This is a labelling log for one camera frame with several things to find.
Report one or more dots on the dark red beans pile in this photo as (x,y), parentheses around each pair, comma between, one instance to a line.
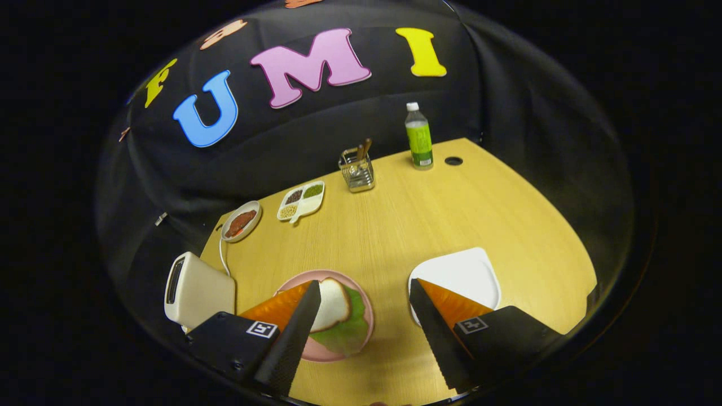
(294,197)

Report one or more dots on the pink round plate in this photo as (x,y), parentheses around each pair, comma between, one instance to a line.
(321,352)

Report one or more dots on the white square plate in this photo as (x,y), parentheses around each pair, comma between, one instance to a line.
(457,270)

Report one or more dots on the yellow beans pile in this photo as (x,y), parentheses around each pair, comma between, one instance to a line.
(289,211)

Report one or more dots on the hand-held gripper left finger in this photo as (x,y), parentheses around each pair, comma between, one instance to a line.
(293,344)

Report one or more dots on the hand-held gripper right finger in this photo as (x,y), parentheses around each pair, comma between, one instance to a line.
(437,338)

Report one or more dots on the silver clip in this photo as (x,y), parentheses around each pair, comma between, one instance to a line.
(161,219)

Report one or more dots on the green lettuce leaf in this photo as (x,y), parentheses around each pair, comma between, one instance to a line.
(347,338)

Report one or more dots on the orange clip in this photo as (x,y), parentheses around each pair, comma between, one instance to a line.
(124,134)

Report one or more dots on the green beans pile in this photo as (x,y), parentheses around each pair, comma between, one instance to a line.
(313,191)

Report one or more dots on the green label plastic bottle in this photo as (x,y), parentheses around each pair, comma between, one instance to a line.
(420,141)

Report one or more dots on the plain white bread slice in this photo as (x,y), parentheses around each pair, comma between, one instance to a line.
(330,304)

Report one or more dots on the brown meat slice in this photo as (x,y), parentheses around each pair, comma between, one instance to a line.
(241,223)

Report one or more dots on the white toaster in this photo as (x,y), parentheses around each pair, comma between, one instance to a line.
(203,293)

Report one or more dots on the black backdrop cloth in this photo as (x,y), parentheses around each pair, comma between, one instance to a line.
(507,101)

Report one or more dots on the white oval plate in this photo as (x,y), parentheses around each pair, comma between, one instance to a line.
(255,210)

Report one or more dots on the white divided dish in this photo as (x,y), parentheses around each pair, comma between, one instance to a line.
(310,206)

